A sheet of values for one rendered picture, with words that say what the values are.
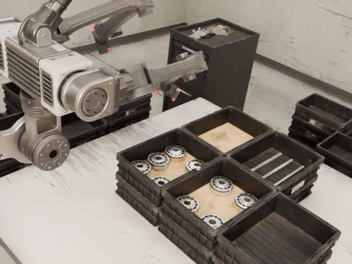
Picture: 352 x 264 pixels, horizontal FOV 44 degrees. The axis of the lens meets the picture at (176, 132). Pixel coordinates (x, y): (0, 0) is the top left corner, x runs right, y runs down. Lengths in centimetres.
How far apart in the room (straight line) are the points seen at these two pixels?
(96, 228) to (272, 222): 74
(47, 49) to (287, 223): 117
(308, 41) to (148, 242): 376
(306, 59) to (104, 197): 365
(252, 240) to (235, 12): 423
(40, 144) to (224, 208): 81
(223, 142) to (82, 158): 74
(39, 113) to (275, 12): 420
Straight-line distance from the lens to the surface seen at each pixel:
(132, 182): 191
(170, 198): 173
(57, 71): 126
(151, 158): 203
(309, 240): 187
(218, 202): 190
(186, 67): 158
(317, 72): 522
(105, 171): 221
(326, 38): 510
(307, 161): 224
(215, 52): 331
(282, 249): 179
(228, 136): 234
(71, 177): 217
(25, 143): 160
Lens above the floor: 206
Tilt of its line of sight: 32 degrees down
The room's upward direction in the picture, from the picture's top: 7 degrees clockwise
